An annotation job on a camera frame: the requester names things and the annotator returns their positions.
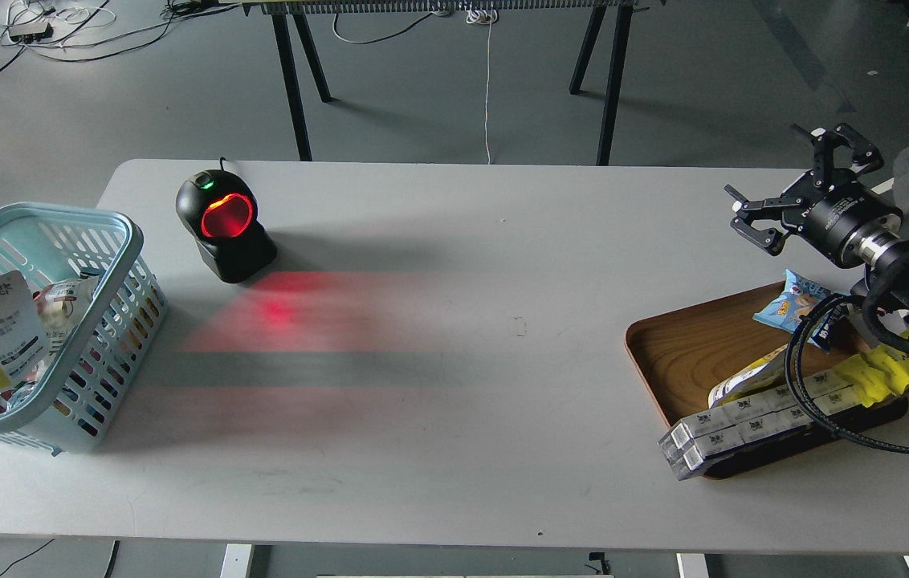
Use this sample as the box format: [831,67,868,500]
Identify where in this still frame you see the long clear box pack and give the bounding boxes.
[658,385,833,480]

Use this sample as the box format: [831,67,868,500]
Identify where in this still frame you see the blue snack packet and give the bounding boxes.
[752,269,850,352]

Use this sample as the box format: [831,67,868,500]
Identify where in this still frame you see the wooden brown tray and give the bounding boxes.
[625,282,909,479]

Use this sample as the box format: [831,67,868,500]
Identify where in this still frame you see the light blue plastic basket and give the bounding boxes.
[0,202,168,454]

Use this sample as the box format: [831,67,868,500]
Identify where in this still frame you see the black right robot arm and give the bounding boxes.
[725,122,909,352]

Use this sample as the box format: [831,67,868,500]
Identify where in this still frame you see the red white snack in basket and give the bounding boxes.
[0,268,103,413]

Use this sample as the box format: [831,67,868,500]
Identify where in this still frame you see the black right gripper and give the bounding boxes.
[724,122,905,269]

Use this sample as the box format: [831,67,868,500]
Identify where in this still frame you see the white hanging cord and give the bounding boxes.
[466,6,500,165]

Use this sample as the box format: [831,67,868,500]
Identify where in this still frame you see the yellow cartoon snack bag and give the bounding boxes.
[830,344,909,409]

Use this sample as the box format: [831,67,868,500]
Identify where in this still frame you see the black trestle table background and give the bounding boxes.
[214,10,632,165]

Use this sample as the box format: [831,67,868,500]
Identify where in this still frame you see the black barcode scanner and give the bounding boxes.
[175,157,278,284]

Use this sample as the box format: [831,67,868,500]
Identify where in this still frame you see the yellow white pouch in tray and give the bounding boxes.
[707,344,788,409]

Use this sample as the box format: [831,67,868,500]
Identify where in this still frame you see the floor cables and adapter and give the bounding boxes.
[0,0,238,113]

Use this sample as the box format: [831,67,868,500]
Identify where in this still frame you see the black cable loop right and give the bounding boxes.
[784,293,909,464]

